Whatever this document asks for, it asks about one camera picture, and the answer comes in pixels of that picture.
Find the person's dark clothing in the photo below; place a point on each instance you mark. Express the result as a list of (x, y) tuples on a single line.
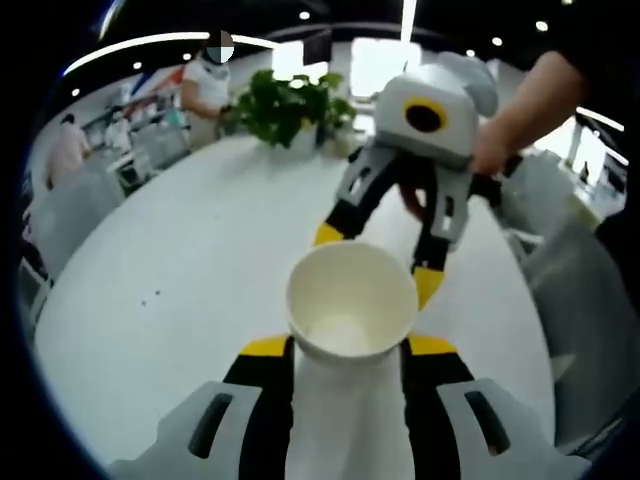
[(600, 40)]

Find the black hanging screen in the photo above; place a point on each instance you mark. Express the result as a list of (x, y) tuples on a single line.
[(317, 49)]

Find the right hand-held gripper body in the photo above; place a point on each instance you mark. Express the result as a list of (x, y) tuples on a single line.
[(425, 90)]

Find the straight ceiling light strip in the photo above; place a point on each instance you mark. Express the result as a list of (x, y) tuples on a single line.
[(409, 22)]

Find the curved ceiling light strip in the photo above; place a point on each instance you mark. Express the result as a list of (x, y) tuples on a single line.
[(150, 42)]

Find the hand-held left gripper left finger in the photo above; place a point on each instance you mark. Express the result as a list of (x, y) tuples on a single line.
[(260, 410)]

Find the white plant pot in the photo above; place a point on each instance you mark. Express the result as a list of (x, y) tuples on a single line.
[(305, 140)]

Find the green leafy plant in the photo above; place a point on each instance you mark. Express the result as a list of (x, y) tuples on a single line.
[(280, 105)]

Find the small beige jar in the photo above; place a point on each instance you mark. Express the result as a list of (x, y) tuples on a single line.
[(341, 146)]

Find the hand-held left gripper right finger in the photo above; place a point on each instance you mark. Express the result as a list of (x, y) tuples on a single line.
[(430, 410)]

